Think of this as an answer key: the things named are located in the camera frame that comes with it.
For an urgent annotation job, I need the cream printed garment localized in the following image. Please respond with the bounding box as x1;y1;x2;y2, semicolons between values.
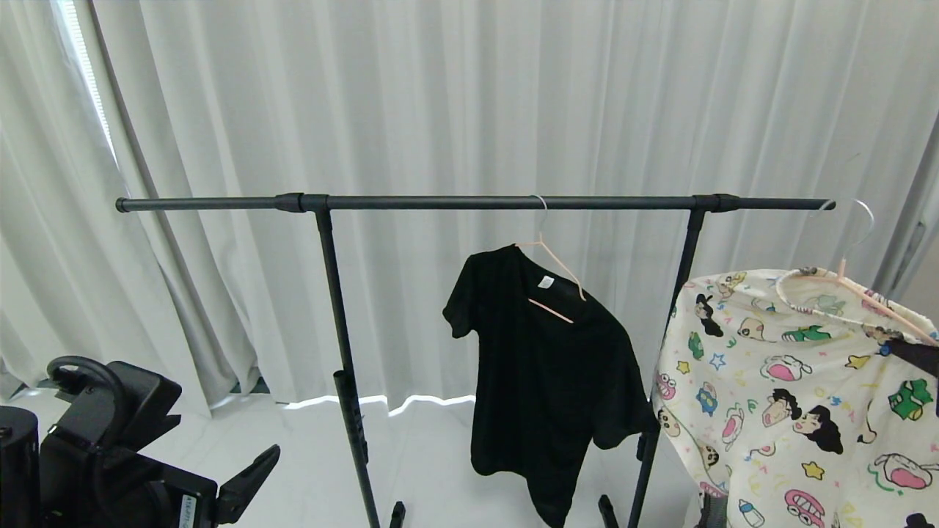
651;268;939;528

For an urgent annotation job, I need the pink clothes hanger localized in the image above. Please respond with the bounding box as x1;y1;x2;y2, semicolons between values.
776;198;939;347
514;195;588;326

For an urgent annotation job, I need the black garment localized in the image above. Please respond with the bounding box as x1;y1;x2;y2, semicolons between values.
442;244;657;528

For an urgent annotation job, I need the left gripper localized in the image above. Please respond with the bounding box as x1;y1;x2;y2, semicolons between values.
40;444;282;528

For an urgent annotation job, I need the white curtain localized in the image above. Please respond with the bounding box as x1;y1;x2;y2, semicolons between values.
0;0;939;419

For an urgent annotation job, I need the black clothes rack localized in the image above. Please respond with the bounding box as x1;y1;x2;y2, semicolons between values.
116;193;837;528

